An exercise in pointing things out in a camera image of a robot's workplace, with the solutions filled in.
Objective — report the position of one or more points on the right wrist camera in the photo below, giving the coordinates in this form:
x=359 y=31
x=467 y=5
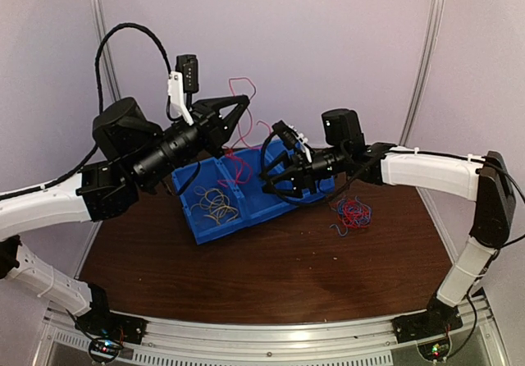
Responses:
x=292 y=139

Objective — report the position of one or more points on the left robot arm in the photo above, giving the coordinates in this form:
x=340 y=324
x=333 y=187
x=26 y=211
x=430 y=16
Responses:
x=139 y=155

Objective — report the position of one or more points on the left aluminium frame post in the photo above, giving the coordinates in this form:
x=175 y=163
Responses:
x=107 y=65

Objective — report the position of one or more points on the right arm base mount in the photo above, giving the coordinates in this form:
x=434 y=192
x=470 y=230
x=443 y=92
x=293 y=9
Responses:
x=429 y=331

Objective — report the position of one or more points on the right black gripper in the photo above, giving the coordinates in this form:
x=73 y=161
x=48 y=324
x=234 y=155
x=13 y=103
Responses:
x=301 y=173

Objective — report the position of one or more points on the aluminium front rail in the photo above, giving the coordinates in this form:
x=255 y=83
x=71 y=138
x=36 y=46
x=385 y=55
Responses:
x=369 y=341

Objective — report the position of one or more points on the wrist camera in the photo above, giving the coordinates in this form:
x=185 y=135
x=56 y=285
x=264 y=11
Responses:
x=292 y=139
x=182 y=84

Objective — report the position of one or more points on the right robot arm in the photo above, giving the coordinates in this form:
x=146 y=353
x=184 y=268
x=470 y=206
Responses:
x=481 y=179

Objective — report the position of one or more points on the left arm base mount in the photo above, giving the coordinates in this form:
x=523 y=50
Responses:
x=108 y=341

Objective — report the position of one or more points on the right aluminium frame post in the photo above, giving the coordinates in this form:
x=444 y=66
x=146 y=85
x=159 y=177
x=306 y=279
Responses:
x=433 y=27

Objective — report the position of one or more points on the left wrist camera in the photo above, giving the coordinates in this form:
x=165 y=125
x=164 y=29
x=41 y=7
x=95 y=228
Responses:
x=182 y=84

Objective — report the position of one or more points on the blue three-compartment bin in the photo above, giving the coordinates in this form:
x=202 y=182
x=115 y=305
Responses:
x=243 y=193

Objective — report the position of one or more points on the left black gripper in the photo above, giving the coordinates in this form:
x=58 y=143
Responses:
x=213 y=129

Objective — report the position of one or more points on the aluminium frame post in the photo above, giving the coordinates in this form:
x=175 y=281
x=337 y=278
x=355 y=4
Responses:
x=107 y=65
x=433 y=27

